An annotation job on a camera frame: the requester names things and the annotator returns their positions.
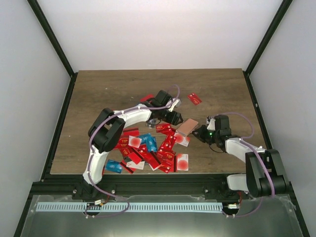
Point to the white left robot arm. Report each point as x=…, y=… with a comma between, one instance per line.
x=105, y=132

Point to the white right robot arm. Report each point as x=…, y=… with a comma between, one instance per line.
x=265, y=174

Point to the blue card in pile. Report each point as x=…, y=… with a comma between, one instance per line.
x=149, y=141

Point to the black frame post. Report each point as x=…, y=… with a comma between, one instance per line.
x=37, y=10
x=278, y=17

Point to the white card red circle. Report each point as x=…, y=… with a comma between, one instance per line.
x=182, y=162

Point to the small red card far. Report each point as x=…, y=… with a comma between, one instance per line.
x=194, y=98

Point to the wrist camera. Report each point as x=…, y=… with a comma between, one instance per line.
x=175, y=104
x=210, y=123

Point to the white card red dot left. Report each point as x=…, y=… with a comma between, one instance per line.
x=134, y=141

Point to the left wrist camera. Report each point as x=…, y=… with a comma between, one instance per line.
x=175, y=104

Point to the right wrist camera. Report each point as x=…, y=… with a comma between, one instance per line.
x=210, y=123

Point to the black frame post right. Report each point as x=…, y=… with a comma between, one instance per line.
x=278, y=17

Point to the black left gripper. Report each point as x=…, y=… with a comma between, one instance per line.
x=173, y=119

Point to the blue card near edge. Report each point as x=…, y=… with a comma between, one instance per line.
x=113, y=166

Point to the black VIP card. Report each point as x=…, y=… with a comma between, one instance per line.
x=152, y=123

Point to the red vip card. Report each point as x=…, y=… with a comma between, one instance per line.
x=166, y=158
x=164, y=128

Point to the pink card holder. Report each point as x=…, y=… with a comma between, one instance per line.
x=187, y=127

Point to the red VIP card upper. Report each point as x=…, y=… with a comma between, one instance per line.
x=164, y=128

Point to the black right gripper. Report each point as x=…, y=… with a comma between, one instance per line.
x=200, y=135

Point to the black frame post left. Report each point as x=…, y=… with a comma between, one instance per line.
x=37, y=10

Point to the light blue slotted cable duct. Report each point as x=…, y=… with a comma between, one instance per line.
x=196, y=207

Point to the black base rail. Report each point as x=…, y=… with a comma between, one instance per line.
x=209, y=186

